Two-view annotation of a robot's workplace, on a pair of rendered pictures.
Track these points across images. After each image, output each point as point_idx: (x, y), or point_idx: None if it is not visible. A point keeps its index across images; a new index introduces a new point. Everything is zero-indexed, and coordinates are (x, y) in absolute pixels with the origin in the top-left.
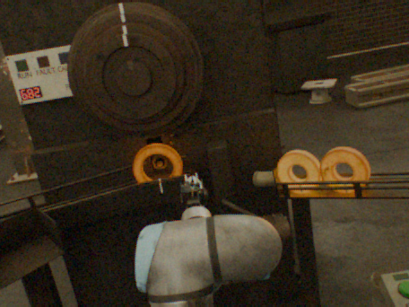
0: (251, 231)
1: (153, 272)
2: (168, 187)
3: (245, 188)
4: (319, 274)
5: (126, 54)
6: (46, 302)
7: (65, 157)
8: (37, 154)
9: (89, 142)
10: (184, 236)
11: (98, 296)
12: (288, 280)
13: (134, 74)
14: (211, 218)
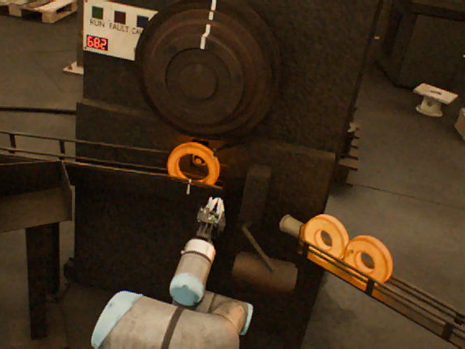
0: (207, 342)
1: (107, 342)
2: (195, 191)
3: (274, 219)
4: (318, 319)
5: (200, 56)
6: (40, 252)
7: (109, 118)
8: (82, 104)
9: (137, 111)
10: (146, 324)
11: (95, 254)
12: (282, 317)
13: (200, 79)
14: (178, 314)
